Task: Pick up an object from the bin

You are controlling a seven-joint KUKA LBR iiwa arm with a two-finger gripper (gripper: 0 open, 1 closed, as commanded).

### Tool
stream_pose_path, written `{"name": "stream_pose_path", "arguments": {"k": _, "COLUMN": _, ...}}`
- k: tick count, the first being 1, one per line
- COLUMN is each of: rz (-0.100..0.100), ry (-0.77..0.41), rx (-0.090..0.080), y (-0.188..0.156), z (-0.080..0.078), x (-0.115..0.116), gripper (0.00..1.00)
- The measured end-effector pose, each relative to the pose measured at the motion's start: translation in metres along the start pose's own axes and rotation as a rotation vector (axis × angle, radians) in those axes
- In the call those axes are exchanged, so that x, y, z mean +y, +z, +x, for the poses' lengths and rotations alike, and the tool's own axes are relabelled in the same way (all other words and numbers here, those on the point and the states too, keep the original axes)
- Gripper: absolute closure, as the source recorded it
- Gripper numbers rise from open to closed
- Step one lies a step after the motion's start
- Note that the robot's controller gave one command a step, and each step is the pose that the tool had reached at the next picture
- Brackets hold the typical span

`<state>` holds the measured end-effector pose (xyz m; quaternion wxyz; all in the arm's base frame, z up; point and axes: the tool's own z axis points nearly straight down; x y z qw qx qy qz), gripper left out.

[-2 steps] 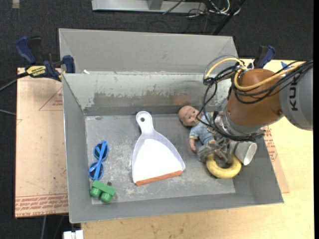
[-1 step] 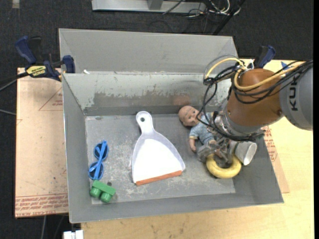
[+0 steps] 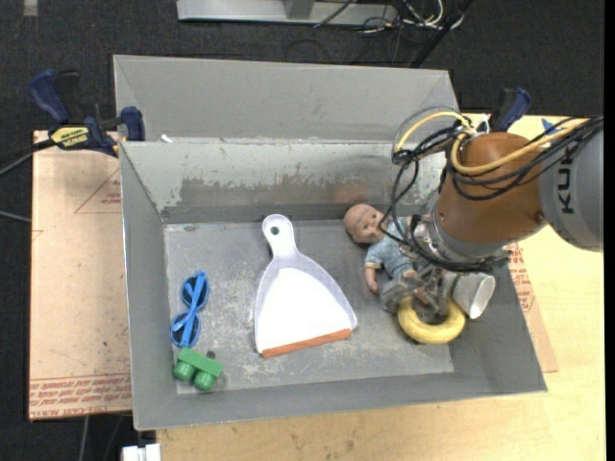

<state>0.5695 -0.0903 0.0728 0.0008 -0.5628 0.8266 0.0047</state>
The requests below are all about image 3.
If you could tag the white cup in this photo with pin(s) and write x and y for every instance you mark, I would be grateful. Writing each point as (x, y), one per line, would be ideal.
(475, 293)

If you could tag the baby doll in blue clothes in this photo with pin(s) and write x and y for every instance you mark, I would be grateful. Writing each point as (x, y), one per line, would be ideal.
(365, 224)

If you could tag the white dustpan with orange edge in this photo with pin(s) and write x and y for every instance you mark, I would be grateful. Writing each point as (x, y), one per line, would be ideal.
(298, 305)

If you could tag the grey metal bin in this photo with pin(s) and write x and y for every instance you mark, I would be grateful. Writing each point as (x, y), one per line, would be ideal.
(230, 305)

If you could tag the blue sunglasses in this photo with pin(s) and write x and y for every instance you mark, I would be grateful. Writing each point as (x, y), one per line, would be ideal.
(193, 300)

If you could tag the green toy block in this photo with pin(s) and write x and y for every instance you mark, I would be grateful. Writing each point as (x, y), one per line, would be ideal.
(199, 365)

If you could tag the brown cardboard board red print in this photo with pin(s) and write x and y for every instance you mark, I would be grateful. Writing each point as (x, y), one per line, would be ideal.
(72, 257)

